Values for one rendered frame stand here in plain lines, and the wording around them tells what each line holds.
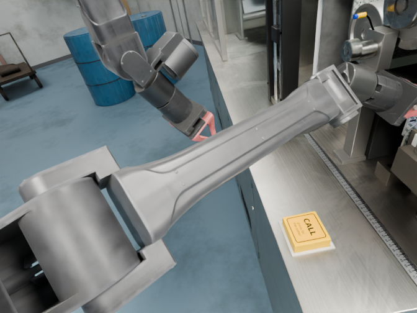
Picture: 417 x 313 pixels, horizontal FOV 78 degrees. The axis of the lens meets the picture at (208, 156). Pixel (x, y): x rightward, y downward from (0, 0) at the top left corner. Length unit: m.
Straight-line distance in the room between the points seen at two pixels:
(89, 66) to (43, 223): 3.47
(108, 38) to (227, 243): 1.39
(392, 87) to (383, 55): 0.10
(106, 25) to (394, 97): 0.47
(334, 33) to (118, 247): 0.84
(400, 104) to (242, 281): 1.20
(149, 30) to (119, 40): 3.15
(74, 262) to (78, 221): 0.03
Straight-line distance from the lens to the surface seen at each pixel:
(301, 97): 0.36
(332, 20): 0.90
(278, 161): 0.73
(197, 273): 1.58
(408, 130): 0.65
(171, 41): 0.49
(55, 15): 7.30
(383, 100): 0.53
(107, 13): 0.43
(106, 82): 3.66
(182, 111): 0.51
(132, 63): 0.44
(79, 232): 0.19
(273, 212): 0.60
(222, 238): 1.66
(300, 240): 0.54
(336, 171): 0.71
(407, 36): 0.60
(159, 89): 0.48
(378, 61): 0.62
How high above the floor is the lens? 1.37
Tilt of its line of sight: 38 degrees down
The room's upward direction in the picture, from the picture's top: 13 degrees counter-clockwise
